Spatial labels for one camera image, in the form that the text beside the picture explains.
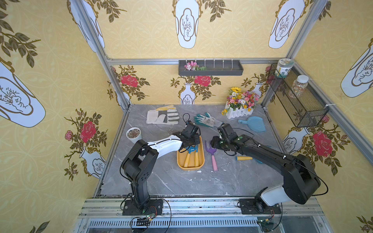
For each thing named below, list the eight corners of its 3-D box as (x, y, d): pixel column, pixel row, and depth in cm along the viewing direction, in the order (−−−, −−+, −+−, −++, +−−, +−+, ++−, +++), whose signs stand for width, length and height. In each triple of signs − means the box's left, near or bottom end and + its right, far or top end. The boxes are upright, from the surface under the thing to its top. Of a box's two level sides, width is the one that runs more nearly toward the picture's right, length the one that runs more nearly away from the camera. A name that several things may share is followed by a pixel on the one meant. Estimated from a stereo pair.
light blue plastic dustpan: (241, 131, 107) (242, 129, 105) (237, 118, 115) (238, 116, 113) (265, 131, 107) (267, 129, 105) (260, 118, 115) (261, 116, 113)
